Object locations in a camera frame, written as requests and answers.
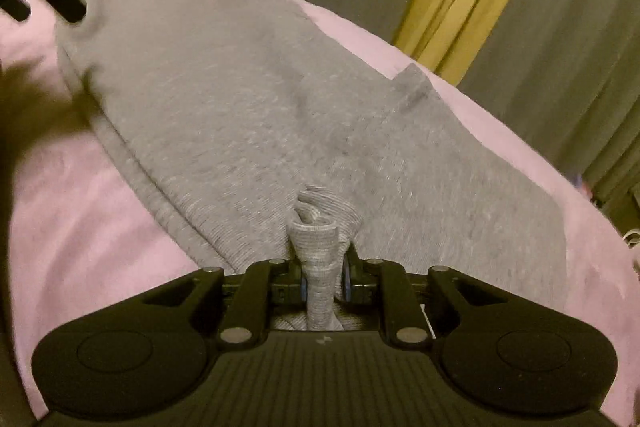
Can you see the pink bed blanket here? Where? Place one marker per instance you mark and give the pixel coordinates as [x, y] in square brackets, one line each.
[79, 238]

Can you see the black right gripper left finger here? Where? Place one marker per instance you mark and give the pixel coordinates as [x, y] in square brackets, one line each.
[266, 288]

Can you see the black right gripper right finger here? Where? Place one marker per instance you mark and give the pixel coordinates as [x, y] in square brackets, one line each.
[383, 288]

